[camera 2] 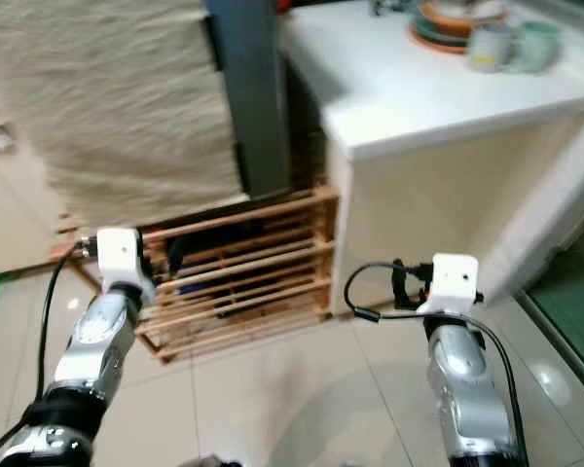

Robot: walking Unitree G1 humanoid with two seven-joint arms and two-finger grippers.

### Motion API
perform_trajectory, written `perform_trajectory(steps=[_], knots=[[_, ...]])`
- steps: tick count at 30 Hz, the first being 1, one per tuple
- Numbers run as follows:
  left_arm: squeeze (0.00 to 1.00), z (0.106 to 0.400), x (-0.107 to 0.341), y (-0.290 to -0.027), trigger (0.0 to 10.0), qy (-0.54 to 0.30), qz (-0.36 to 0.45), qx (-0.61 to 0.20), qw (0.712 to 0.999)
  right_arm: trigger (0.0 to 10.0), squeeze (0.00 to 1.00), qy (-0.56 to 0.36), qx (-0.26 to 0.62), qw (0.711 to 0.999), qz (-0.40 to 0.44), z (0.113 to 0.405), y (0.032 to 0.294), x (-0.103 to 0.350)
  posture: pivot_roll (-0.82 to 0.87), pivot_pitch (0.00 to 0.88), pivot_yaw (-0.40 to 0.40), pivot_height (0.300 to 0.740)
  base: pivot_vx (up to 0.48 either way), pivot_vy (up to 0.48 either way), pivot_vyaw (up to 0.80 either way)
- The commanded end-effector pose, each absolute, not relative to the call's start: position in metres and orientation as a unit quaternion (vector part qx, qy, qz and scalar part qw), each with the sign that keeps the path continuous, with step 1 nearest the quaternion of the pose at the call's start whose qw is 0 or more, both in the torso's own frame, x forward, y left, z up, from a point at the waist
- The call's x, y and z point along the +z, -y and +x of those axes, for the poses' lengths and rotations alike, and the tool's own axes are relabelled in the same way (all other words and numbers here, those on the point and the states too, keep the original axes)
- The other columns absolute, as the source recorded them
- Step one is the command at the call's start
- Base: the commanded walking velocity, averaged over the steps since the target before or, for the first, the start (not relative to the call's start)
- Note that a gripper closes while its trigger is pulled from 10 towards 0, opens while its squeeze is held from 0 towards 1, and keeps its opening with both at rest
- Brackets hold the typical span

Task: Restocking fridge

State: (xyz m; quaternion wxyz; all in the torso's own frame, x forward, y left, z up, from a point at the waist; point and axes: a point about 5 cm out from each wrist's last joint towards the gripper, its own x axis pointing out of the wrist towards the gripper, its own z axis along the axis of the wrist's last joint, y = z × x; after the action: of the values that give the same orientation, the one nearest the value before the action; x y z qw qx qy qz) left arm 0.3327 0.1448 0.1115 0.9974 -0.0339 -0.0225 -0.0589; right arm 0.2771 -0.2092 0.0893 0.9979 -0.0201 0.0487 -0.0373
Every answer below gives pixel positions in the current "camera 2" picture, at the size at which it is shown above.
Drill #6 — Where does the wooden slatted rack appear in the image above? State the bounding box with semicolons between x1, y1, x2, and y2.
54;185;340;363

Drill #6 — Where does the beige kitchen cabinet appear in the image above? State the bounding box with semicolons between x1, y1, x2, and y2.
0;146;74;273

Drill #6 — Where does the large beige woven cloth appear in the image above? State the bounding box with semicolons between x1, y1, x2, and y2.
0;0;249;230

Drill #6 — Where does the white counter unit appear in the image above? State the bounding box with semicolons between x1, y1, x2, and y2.
277;0;584;317

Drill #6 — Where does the grey mug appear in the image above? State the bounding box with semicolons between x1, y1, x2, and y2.
467;21;522;74

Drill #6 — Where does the teal plate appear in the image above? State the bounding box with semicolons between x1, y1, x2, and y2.
407;12;478;52

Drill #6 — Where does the pale green mug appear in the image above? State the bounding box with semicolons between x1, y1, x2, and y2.
511;19;564;76

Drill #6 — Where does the orange bowl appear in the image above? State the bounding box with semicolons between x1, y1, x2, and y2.
419;0;507;28

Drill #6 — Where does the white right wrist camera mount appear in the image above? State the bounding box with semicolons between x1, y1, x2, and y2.
417;253;481;317

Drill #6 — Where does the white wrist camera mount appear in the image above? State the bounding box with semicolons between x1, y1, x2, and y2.
95;227;145;288
417;253;481;317

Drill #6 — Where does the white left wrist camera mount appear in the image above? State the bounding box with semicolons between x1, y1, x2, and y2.
95;227;145;288

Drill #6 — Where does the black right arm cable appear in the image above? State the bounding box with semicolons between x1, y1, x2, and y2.
343;259;527;467

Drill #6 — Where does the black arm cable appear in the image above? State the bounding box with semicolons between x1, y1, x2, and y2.
343;259;527;467
0;243;103;467

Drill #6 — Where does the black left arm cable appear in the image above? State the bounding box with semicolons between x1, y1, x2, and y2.
0;243;103;467

